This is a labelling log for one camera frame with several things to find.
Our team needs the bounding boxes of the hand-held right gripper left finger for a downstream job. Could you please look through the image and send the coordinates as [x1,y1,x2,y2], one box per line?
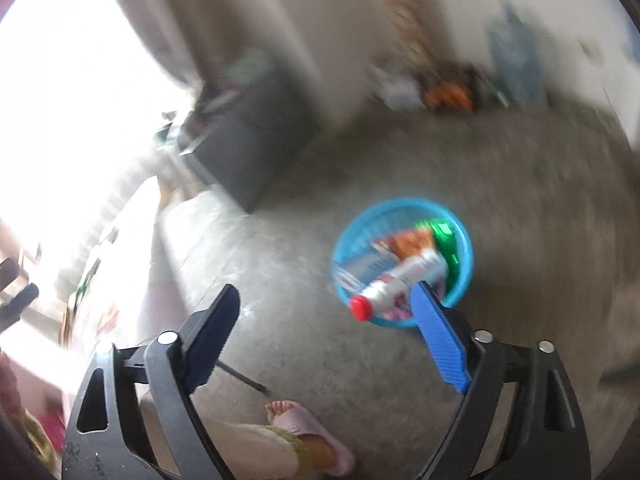
[62,283,241,480]

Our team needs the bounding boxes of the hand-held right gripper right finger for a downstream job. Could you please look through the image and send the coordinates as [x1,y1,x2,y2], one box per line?
[410,281,593,480]

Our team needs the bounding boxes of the pink snack bag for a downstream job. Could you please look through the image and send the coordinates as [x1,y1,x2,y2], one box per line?
[384,300,417,322]

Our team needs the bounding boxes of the white bottle with red cap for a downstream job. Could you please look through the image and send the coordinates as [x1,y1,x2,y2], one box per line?
[349,250,448,322]

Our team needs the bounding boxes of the green foil packet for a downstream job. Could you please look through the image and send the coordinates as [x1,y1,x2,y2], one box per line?
[427,217,463,281]

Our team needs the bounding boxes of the orange snack packet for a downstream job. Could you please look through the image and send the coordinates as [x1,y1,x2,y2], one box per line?
[390,230,431,259]

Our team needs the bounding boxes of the blue snack bag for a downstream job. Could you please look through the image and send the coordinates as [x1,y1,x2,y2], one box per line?
[344,242,401,288]

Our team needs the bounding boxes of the blue plastic basket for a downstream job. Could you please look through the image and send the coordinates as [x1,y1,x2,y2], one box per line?
[332,197,475,331]

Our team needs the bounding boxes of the black table leg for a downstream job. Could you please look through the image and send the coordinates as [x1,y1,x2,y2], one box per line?
[217,360,268,393]

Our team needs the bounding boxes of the person's foot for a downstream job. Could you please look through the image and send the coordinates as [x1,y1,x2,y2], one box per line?
[266,400,297,427]

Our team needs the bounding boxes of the white fleece pants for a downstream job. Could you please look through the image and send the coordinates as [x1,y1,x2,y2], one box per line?
[200,419,333,480]

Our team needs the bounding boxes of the pink slipper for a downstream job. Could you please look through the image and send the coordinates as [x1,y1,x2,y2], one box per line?
[265,400,356,477]

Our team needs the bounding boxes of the beige curtain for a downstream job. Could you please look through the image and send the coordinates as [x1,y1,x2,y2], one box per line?
[112,0,206,86]

